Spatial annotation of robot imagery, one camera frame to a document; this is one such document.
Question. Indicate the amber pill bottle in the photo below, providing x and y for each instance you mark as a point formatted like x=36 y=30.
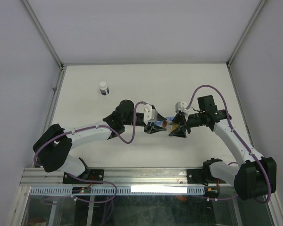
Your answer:
x=169 y=125

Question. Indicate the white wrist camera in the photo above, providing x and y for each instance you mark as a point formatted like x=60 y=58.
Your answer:
x=181 y=107
x=149 y=114

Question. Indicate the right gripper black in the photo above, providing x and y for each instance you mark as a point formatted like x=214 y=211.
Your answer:
x=178 y=118

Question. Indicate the aluminium mounting rail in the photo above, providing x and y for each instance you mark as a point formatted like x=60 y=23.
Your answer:
x=118 y=176

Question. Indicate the slotted grey cable duct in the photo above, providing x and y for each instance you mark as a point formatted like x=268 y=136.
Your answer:
x=121 y=190

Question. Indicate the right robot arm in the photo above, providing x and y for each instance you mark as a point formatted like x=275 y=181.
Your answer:
x=254 y=174

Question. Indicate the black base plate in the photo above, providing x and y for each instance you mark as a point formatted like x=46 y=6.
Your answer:
x=194 y=176
x=94 y=176

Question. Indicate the white cap pill bottle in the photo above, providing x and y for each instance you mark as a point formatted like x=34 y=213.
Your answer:
x=104 y=88

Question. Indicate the blue weekly pill organizer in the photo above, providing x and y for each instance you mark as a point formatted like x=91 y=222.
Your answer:
x=169 y=118

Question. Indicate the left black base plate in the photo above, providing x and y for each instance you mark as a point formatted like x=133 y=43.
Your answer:
x=94 y=176

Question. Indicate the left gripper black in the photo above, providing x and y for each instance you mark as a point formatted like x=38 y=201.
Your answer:
x=152 y=128

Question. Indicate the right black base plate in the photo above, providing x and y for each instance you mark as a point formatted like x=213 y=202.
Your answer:
x=194 y=176

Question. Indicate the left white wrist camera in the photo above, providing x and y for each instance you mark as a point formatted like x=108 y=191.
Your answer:
x=149 y=114

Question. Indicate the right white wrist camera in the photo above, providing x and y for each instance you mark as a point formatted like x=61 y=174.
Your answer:
x=181 y=107

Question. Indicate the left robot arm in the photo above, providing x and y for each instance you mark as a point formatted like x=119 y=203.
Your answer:
x=52 y=150

